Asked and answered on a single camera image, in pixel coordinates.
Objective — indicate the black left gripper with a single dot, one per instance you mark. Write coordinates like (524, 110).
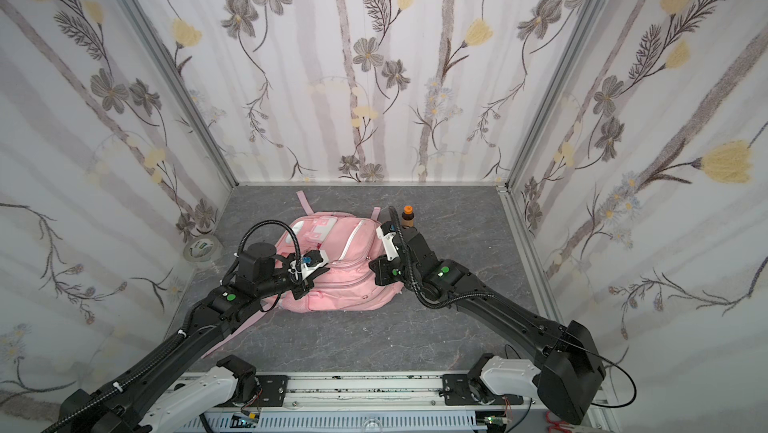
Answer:
(302, 285)

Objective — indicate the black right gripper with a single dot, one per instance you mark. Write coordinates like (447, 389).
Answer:
(384, 271)

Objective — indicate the pink student backpack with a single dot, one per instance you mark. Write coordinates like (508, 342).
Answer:
(350, 243)

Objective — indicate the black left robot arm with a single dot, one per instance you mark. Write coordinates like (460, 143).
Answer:
(257, 273)

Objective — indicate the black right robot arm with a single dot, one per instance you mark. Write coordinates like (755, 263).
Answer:
(559, 364)

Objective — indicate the small brown orange-capped bottle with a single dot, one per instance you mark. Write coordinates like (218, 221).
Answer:
(408, 216)

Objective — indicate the clear tape roll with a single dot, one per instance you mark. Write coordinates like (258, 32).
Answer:
(202, 249)

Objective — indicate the red scissors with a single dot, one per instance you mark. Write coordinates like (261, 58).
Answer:
(556, 425)

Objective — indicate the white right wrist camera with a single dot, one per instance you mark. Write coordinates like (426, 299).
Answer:
(387, 237)

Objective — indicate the aluminium mounting rail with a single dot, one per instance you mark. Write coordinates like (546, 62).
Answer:
(341, 402)

